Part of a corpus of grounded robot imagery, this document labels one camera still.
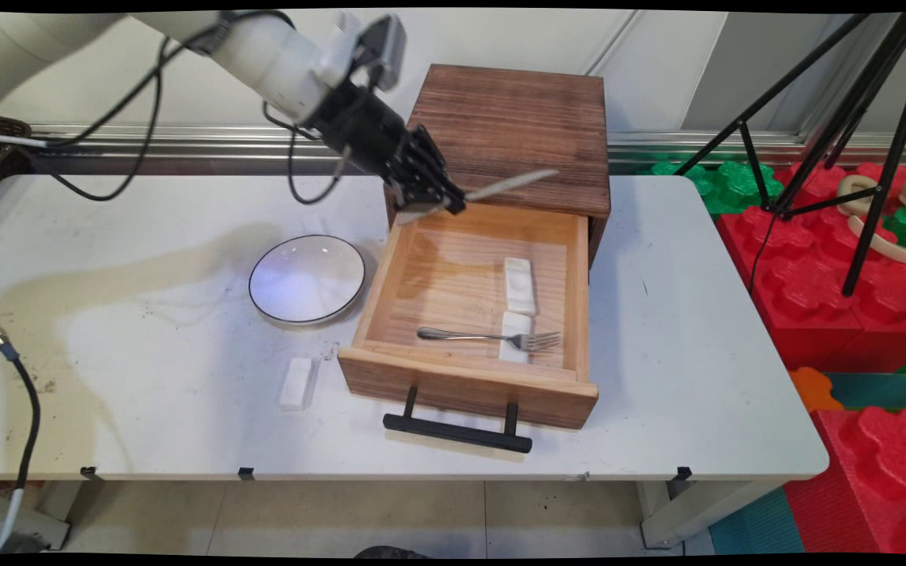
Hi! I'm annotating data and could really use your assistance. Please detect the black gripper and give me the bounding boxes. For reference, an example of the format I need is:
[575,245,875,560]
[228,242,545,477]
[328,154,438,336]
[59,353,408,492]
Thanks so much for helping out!
[308,82,469,219]

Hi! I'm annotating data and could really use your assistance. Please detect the silver metal knife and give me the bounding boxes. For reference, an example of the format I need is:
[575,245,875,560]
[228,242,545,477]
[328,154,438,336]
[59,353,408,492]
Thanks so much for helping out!
[396,168,561,227]

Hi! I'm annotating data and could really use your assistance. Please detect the light wooden drawer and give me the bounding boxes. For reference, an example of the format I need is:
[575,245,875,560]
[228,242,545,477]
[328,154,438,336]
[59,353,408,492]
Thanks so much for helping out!
[338,195,601,432]

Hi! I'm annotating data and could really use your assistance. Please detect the dark wooden cabinet box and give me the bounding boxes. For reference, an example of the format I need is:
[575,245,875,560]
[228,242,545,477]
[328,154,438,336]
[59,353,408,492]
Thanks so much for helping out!
[384,64,613,270]

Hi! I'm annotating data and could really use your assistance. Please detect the white ceramic cutlery rest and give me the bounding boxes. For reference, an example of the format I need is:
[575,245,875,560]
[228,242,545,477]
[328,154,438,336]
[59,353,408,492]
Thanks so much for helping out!
[503,256,539,318]
[498,311,534,364]
[278,358,321,410]

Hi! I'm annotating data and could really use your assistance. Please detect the white plate with black rim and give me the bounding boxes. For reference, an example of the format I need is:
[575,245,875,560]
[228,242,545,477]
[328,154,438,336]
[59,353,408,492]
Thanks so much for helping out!
[249,234,368,326]

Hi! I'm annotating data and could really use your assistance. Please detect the silver metal fork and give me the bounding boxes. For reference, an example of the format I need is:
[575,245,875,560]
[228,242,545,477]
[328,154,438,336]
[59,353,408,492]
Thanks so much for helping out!
[417,326,562,354]

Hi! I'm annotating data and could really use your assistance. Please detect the large red foam block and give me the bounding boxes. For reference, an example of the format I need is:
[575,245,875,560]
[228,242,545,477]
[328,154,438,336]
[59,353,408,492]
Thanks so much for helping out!
[716,161,906,375]

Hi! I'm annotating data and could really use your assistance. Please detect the white table leg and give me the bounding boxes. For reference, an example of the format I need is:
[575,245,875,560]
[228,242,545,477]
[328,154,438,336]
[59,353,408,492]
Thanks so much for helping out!
[637,478,786,550]

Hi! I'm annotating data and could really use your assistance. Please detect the orange foam piece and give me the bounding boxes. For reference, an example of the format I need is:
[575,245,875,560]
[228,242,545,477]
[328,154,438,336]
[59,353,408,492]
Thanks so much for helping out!
[789,367,836,416]

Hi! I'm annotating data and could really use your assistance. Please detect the teal foam mat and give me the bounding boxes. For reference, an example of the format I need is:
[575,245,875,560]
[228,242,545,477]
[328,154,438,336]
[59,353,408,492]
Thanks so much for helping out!
[708,487,807,556]

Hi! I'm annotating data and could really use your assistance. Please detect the short black looped cable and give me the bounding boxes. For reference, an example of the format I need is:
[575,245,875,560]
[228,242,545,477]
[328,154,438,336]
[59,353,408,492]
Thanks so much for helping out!
[262,101,353,207]

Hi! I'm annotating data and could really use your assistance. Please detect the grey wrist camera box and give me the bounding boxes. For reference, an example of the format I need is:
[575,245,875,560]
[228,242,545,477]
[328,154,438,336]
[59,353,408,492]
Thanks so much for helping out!
[346,13,409,92]

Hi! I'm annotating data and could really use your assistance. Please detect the aluminium wall rail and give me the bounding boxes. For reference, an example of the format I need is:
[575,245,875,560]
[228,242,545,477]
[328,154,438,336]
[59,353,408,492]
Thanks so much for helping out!
[28,123,906,176]

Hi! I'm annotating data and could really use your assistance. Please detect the black drawer handle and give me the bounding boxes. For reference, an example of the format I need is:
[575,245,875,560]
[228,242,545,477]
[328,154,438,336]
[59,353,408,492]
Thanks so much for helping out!
[383,385,535,455]

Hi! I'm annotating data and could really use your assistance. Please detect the long black arm cable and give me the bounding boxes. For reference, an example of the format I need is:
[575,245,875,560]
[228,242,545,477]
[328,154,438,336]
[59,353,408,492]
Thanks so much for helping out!
[0,11,298,203]

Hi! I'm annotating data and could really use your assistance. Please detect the black cable with white end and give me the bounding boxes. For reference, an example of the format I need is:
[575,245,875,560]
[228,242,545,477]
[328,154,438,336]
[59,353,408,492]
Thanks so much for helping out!
[0,299,42,556]

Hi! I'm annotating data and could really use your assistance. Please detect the beige ring toy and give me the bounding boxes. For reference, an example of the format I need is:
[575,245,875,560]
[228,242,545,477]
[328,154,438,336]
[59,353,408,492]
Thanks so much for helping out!
[836,174,906,270]

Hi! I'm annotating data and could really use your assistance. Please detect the black camera tripod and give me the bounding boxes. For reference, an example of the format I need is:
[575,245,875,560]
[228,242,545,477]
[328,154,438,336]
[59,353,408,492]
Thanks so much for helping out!
[673,12,906,299]

